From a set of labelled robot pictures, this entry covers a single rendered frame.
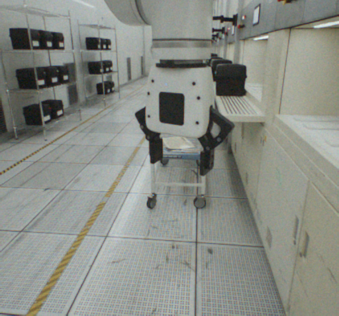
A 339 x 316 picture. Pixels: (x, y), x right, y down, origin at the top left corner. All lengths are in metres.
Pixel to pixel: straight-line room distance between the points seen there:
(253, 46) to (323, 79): 1.51
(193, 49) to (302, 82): 1.29
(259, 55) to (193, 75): 2.72
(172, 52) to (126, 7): 0.10
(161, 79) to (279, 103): 1.26
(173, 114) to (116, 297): 1.32
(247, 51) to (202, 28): 2.69
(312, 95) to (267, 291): 1.05
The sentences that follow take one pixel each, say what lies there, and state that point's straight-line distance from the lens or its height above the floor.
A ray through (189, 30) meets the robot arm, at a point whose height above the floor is 1.20.
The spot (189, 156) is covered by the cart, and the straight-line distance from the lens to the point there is 2.04.
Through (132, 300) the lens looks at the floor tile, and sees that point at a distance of 1.60.
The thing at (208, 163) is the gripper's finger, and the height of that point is 1.02.
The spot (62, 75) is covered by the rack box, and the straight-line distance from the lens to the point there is 4.85.
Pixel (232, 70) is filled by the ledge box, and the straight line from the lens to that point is 2.50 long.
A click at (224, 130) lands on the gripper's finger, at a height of 1.07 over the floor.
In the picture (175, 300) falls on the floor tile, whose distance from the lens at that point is 1.59.
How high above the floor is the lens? 1.18
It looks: 19 degrees down
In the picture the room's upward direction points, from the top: straight up
